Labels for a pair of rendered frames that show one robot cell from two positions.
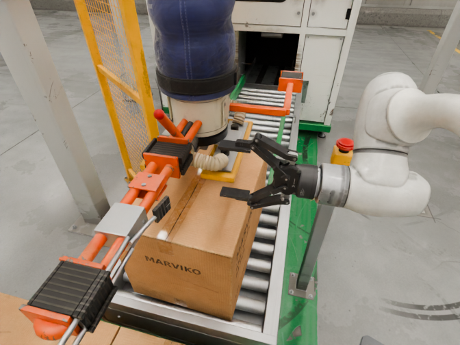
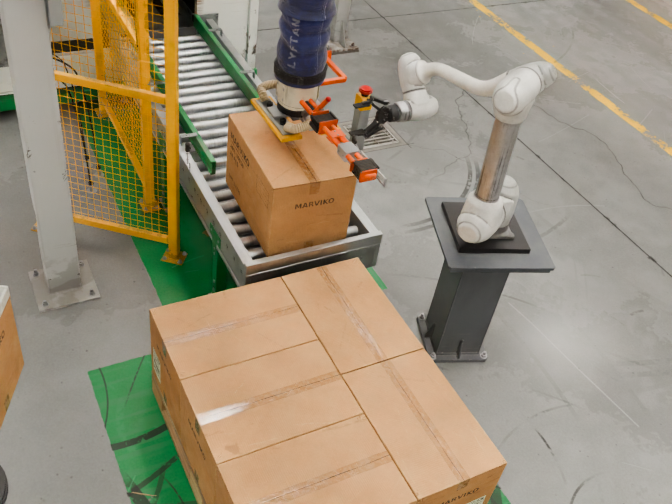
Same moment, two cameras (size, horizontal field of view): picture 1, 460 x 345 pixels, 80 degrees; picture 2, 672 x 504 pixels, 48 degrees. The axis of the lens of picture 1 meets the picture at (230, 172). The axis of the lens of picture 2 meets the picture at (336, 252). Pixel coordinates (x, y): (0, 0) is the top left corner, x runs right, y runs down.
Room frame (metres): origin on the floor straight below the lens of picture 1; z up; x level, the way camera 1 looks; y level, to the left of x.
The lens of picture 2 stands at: (-1.42, 2.06, 2.91)
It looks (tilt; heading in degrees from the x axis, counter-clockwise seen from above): 41 degrees down; 313
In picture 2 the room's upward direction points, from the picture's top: 10 degrees clockwise
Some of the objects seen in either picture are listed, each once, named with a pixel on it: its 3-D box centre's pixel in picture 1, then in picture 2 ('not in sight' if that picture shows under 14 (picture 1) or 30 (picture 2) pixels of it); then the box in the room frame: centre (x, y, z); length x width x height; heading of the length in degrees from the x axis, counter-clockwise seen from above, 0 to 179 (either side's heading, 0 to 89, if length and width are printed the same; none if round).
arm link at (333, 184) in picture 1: (328, 184); (400, 111); (0.44, -0.21, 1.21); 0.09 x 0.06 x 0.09; 167
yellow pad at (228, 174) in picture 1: (230, 142); not in sight; (0.76, 0.00, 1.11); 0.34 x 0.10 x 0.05; 167
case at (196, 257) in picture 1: (205, 213); (287, 178); (0.78, 0.10, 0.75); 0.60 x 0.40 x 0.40; 164
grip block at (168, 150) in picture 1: (168, 156); (323, 122); (0.54, 0.15, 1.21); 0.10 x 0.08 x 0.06; 77
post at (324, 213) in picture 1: (317, 233); (350, 175); (0.87, -0.44, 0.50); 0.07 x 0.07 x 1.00; 76
